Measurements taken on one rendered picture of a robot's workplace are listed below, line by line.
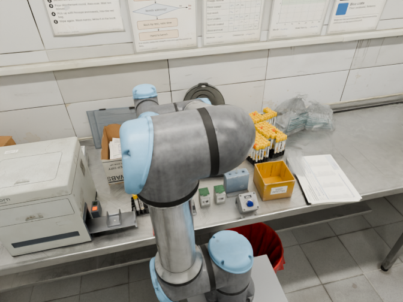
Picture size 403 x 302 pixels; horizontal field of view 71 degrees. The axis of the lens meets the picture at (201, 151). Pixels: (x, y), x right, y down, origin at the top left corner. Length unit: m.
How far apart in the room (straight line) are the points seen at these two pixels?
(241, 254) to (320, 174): 0.75
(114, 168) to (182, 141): 0.91
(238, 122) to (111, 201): 0.93
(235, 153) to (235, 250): 0.38
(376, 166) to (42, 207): 1.42
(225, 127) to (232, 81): 1.14
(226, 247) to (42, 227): 0.65
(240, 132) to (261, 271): 0.64
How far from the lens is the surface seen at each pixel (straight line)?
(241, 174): 1.20
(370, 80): 2.04
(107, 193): 1.33
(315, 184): 1.35
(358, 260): 2.31
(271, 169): 1.31
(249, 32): 1.49
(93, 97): 1.51
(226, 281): 0.78
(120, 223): 1.13
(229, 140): 0.42
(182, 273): 0.70
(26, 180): 1.05
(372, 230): 2.52
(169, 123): 0.42
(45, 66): 1.44
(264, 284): 0.98
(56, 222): 1.10
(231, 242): 0.77
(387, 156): 1.69
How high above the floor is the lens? 1.78
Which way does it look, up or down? 38 degrees down
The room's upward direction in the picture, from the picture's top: 2 degrees counter-clockwise
